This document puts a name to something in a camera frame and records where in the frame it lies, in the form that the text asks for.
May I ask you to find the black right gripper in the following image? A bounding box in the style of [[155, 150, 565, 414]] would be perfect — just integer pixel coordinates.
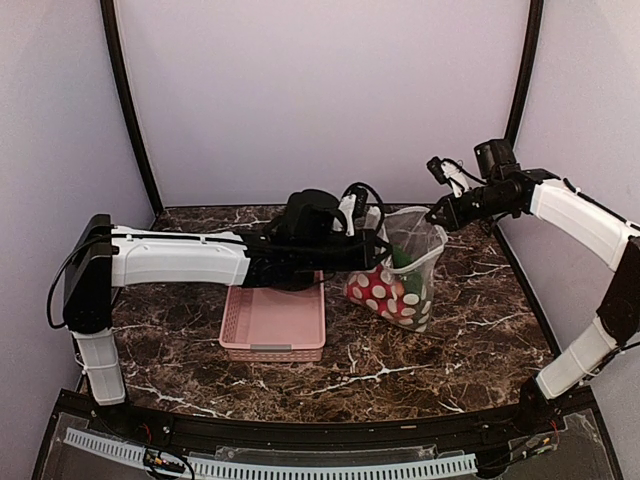
[[426, 182, 515, 231]]

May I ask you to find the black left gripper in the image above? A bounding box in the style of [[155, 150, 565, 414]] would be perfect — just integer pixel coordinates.
[[296, 227, 392, 271]]

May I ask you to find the green cucumber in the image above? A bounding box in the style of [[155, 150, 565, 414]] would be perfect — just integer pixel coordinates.
[[392, 245, 424, 297]]

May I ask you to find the clear zip top bag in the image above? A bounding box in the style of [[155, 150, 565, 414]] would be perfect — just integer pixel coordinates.
[[343, 206, 448, 333]]

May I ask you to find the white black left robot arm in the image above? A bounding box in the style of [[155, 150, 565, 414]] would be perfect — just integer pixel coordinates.
[[46, 182, 392, 436]]

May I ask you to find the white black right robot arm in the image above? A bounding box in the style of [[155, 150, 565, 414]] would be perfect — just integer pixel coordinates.
[[426, 139, 639, 434]]

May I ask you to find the pink perforated plastic basket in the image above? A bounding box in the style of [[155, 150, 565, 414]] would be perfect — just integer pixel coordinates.
[[219, 272, 326, 363]]

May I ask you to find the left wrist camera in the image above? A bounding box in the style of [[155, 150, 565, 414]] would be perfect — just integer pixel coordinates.
[[332, 182, 385, 237]]

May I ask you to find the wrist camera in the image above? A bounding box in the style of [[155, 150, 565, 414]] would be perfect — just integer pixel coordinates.
[[332, 182, 385, 237], [426, 156, 471, 197]]

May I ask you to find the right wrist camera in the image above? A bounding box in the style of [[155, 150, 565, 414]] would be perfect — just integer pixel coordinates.
[[426, 156, 471, 197]]

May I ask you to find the black right corner post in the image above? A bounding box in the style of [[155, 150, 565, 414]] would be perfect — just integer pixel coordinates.
[[504, 0, 544, 147]]

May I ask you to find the black corner post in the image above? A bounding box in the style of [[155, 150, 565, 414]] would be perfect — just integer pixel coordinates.
[[504, 0, 544, 147], [99, 0, 164, 217]]

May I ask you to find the black front rail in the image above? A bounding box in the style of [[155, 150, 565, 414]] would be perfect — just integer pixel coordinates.
[[49, 389, 596, 464]]

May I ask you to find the white slotted cable duct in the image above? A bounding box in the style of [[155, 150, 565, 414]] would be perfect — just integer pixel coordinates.
[[64, 427, 478, 479]]

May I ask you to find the black left corner post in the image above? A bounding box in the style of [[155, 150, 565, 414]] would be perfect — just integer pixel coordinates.
[[99, 0, 164, 217]]

